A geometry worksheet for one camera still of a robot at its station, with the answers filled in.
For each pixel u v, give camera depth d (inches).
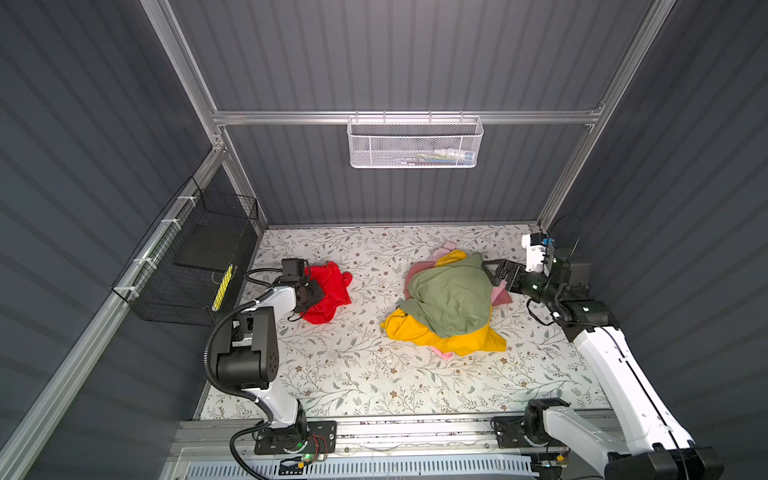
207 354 17.1
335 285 37.1
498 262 25.8
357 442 29.1
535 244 25.8
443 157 35.9
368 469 30.3
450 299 33.3
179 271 28.1
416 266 43.0
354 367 33.5
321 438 28.5
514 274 25.3
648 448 15.0
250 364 18.7
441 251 42.2
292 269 30.4
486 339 32.6
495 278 26.3
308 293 33.2
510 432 29.0
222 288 27.3
